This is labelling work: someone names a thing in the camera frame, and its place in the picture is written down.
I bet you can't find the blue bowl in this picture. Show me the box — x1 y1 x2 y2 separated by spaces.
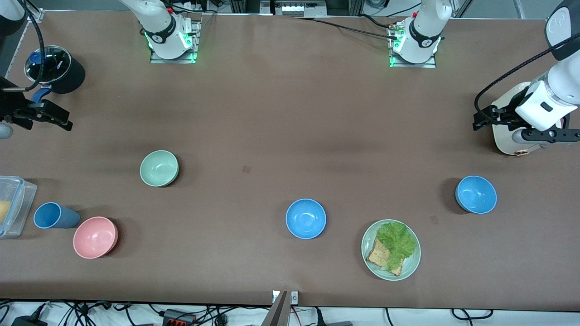
285 198 327 240
455 175 498 214

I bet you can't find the green bowl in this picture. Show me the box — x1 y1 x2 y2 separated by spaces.
140 150 179 187

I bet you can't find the pink bowl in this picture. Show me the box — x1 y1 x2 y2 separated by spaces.
73 216 119 259

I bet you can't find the white toaster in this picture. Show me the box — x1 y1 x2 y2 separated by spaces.
492 81 569 157

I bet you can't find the blue cup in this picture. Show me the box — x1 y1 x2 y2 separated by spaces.
33 202 81 230

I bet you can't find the clear plastic food container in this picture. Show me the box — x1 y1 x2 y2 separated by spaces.
0 176 38 239

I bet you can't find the green lettuce leaf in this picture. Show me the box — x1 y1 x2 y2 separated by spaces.
377 221 417 271

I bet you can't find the green plate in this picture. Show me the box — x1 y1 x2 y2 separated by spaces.
361 219 421 281

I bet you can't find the brown bread slice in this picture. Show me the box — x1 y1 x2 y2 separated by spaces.
366 238 404 277

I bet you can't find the black orange connector box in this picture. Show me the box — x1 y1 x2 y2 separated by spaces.
163 309 195 326

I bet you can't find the white power strip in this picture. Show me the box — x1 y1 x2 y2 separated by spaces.
274 2 318 16

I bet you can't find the black pot with blue handle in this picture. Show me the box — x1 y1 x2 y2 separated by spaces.
25 45 86 108

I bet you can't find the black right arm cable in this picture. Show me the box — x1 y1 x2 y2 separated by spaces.
0 0 46 92

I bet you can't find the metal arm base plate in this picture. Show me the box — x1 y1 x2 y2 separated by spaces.
389 20 438 69
150 19 201 64

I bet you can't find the black braided table cable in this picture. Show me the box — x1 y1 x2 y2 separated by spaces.
358 14 399 32
294 16 399 41

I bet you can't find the silver aluminium frame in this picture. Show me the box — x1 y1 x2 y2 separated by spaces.
229 0 363 18

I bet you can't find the grey camera pole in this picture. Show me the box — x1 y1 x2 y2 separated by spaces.
261 291 290 326

